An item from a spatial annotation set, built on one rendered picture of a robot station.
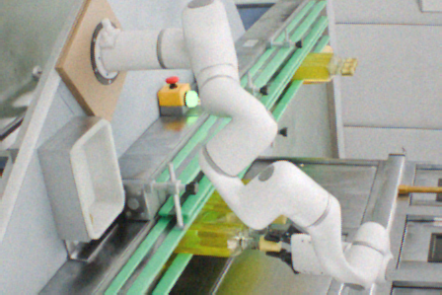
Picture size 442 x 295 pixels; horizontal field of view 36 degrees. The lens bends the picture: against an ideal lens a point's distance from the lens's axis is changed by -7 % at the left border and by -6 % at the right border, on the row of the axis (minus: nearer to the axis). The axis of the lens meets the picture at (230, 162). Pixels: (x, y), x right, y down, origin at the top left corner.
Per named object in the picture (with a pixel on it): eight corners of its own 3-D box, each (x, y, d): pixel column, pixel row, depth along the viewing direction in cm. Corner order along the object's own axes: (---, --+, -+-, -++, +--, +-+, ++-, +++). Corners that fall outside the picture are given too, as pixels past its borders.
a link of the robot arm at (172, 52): (164, 81, 163) (231, 79, 157) (149, 32, 154) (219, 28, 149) (178, 57, 169) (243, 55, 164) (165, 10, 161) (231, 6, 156)
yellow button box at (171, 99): (159, 114, 203) (184, 114, 201) (155, 90, 200) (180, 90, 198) (169, 106, 209) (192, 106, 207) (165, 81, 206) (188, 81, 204)
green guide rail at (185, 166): (152, 188, 169) (184, 189, 167) (152, 184, 169) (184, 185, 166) (310, 2, 317) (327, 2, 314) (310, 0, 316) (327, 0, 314)
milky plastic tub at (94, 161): (60, 241, 155) (94, 244, 152) (37, 148, 145) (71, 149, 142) (95, 202, 169) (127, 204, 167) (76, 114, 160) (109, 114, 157)
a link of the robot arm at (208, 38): (201, 115, 147) (183, 48, 137) (193, 57, 165) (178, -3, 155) (248, 105, 146) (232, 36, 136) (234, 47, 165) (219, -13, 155)
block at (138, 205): (123, 220, 171) (150, 223, 168) (115, 185, 167) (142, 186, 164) (129, 213, 174) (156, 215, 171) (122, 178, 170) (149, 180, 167)
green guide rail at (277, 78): (158, 215, 173) (188, 218, 170) (157, 212, 172) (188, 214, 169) (312, 18, 320) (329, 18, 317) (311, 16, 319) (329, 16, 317)
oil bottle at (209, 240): (157, 252, 174) (242, 258, 167) (153, 232, 171) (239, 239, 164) (166, 240, 178) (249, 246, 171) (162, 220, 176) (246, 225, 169)
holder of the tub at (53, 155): (65, 259, 157) (94, 263, 155) (36, 149, 146) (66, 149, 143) (98, 221, 172) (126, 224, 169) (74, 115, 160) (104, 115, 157)
